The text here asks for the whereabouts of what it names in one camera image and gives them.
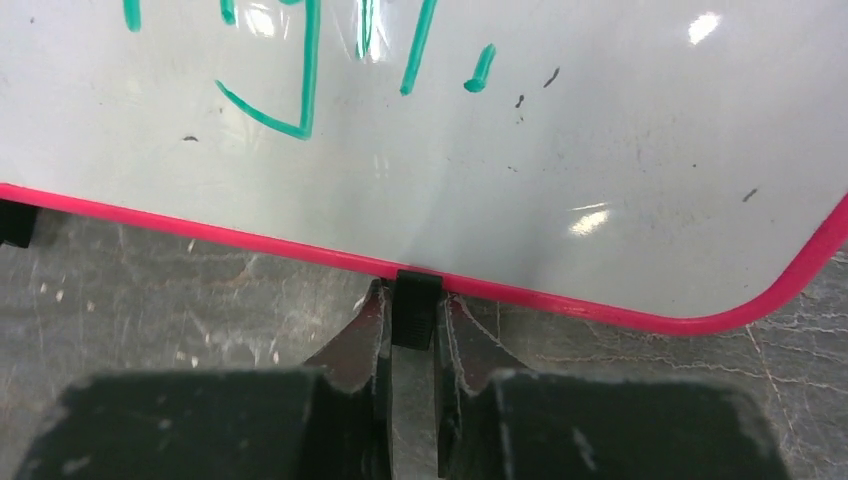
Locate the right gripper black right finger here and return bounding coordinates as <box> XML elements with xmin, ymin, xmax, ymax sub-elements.
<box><xmin>434</xmin><ymin>293</ymin><xmax>790</xmax><ymax>479</ymax></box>

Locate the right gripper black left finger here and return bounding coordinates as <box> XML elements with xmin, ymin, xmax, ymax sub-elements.
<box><xmin>16</xmin><ymin>280</ymin><xmax>392</xmax><ymax>479</ymax></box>

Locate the pink framed whiteboard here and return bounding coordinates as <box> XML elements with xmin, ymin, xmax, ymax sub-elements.
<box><xmin>1</xmin><ymin>1</ymin><xmax>847</xmax><ymax>335</ymax></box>

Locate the black whiteboard foot clip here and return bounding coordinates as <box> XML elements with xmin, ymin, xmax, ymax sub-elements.
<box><xmin>391</xmin><ymin>270</ymin><xmax>443</xmax><ymax>351</ymax></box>
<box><xmin>0</xmin><ymin>200</ymin><xmax>40</xmax><ymax>248</ymax></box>

